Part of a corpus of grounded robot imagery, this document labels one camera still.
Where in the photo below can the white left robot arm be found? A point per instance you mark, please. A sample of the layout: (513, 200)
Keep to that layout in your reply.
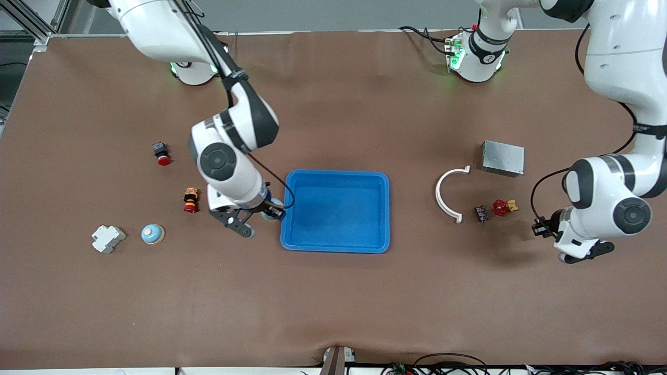
(620, 47)

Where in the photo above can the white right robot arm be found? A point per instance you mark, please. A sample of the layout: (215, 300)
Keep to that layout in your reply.
(156, 31)

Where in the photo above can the white circuit breaker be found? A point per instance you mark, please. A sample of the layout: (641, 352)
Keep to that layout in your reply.
(107, 239)

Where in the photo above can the red handwheel brass valve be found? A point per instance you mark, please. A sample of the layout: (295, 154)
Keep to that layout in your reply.
(500, 208)

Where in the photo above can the red button black body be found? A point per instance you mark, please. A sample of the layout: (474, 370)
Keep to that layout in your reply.
(163, 159)

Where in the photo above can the grey metal power supply box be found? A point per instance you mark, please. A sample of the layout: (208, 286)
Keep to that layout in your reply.
(503, 159)

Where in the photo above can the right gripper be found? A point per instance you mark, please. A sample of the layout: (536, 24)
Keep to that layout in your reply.
(269, 209)

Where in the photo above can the blue plastic tray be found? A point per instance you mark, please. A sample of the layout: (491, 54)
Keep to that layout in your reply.
(336, 213)

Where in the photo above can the brown table cover mat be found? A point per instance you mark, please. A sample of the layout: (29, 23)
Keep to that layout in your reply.
(333, 302)

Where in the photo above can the blue bell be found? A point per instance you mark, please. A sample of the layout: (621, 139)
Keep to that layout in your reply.
(152, 234)
(274, 201)

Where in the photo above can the white curved plastic bracket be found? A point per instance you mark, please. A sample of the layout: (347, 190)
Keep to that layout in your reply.
(438, 194)

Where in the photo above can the grey metal table clamp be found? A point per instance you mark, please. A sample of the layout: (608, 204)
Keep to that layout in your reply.
(336, 362)

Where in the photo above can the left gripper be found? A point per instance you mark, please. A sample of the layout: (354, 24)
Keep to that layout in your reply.
(553, 223)

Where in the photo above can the aluminium frame profile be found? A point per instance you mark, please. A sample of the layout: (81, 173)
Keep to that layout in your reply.
(40, 41)

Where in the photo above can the red button orange body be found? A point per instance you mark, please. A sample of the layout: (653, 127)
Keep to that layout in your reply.
(190, 203)

